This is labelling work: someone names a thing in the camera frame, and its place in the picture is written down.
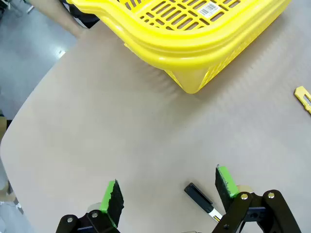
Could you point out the person's right forearm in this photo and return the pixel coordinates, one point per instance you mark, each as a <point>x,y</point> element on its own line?
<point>56,14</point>

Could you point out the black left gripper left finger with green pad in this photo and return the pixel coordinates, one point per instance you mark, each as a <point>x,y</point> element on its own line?
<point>114,204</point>

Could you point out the yellow utility knife black end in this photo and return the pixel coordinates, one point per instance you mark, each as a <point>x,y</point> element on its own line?
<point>302,97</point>

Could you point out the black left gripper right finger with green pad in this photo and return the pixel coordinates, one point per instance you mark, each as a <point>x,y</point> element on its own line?
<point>226,187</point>

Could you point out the black marker pen yellow end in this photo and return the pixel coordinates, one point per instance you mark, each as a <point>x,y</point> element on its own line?
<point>198,196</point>

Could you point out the yellow plastic shopping basket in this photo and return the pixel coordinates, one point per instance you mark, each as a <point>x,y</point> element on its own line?
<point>170,48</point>

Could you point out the white barcode sticker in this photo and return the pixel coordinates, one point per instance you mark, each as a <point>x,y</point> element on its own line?
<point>209,9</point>

